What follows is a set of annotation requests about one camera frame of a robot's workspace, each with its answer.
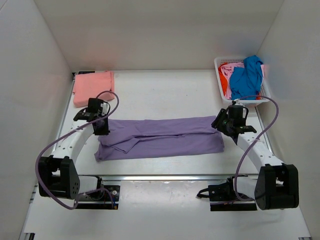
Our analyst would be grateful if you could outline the purple t shirt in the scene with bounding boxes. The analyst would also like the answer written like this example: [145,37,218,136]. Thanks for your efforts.
[94,116,225,162]

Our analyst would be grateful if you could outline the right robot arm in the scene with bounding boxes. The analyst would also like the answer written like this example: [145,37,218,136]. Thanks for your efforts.
[211,105,299,210]

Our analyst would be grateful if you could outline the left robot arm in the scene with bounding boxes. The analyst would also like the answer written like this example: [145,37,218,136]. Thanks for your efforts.
[38,98,110,200]

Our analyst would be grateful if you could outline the folded pink t shirt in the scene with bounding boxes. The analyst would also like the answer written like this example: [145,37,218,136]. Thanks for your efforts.
[72,71,115,108]

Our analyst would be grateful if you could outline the orange t shirt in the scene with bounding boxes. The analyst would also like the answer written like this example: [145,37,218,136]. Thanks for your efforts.
[218,62,228,97]

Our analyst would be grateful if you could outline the blue t shirt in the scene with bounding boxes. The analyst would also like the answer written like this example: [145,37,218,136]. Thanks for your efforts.
[229,55,264,101]

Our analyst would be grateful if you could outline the white plastic basket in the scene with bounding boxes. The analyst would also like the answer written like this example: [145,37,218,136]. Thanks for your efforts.
[214,56,272,109]

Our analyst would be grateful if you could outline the light pink t shirt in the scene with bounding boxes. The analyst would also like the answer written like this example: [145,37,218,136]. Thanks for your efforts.
[221,62,244,100]

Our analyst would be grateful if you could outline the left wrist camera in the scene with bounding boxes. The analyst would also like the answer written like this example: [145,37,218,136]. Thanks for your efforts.
[100,102,111,117]

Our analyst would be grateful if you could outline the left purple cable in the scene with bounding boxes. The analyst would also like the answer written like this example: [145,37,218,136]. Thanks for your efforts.
[34,90,120,210]

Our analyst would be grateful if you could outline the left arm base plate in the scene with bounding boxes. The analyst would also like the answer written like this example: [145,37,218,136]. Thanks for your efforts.
[76,185,121,210]

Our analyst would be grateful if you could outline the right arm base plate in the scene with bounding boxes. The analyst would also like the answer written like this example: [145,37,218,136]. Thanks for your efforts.
[196,182,257,212]

